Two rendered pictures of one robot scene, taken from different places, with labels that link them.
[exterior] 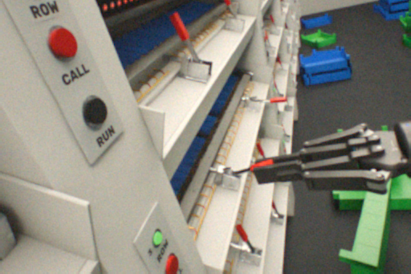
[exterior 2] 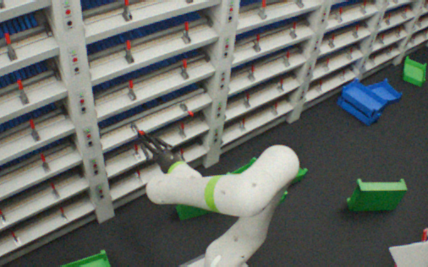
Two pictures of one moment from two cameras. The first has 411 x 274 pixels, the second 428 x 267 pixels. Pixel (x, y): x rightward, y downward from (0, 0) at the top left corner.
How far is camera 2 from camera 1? 1.44 m
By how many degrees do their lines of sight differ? 28
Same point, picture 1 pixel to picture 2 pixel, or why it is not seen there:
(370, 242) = not seen: hidden behind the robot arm
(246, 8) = (213, 63)
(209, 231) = (114, 137)
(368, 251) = not seen: hidden behind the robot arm
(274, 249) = not seen: hidden behind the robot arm
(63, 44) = (81, 101)
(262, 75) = (211, 95)
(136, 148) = (90, 115)
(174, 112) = (111, 107)
